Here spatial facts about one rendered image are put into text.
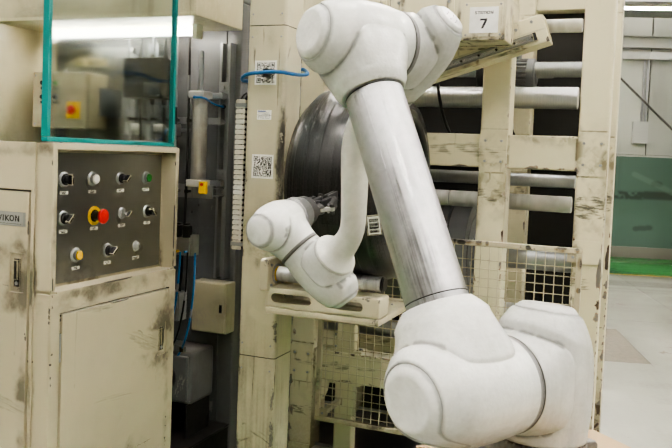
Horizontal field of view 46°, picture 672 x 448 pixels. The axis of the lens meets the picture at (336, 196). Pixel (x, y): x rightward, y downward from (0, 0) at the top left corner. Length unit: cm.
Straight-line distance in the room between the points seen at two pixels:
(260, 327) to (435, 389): 146
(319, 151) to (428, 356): 115
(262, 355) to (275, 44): 97
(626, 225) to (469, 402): 1063
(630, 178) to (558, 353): 1044
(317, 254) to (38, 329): 76
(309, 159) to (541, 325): 107
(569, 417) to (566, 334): 13
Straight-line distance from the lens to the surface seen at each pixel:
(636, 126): 1171
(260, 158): 247
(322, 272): 174
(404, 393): 114
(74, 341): 216
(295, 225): 177
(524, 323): 129
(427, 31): 144
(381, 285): 226
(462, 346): 114
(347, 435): 314
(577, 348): 131
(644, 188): 1173
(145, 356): 242
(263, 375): 255
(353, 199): 165
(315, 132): 221
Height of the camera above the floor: 127
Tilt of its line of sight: 3 degrees down
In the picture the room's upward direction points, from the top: 2 degrees clockwise
